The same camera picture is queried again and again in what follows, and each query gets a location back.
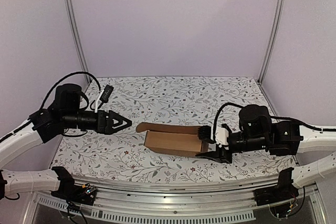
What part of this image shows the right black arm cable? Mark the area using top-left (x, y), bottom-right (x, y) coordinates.
top-left (212, 102), bottom-right (336, 137)

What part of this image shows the right aluminium frame post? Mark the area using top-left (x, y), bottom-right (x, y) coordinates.
top-left (257, 0), bottom-right (285, 86)

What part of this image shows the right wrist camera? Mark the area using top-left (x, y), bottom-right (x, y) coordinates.
top-left (198, 125), bottom-right (232, 147)

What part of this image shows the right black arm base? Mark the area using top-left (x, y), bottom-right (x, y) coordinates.
top-left (253, 167), bottom-right (299, 219)

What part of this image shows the aluminium frame post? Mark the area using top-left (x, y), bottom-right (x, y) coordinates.
top-left (64, 0), bottom-right (89, 72)
top-left (257, 0), bottom-right (285, 86)

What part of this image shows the aluminium front rail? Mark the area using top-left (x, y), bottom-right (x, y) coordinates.
top-left (23, 175), bottom-right (329, 223)

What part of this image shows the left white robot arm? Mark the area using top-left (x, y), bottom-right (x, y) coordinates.
top-left (1, 83), bottom-right (132, 201)

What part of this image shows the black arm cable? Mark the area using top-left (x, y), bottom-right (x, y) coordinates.
top-left (212, 102), bottom-right (336, 137)
top-left (39, 71), bottom-right (102, 112)

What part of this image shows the brown cardboard paper box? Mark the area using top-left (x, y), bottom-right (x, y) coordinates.
top-left (135, 122), bottom-right (209, 157)

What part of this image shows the left aluminium frame post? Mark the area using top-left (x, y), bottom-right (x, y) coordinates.
top-left (64, 0), bottom-right (89, 72)

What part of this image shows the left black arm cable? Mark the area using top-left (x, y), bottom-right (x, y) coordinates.
top-left (39, 71), bottom-right (102, 112)

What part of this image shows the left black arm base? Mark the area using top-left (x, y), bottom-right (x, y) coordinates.
top-left (51, 166), bottom-right (97, 206)

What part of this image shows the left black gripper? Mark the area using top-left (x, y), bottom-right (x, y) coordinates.
top-left (62, 109), bottom-right (132, 134)

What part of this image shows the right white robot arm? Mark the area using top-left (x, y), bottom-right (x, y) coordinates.
top-left (197, 104), bottom-right (335, 201)

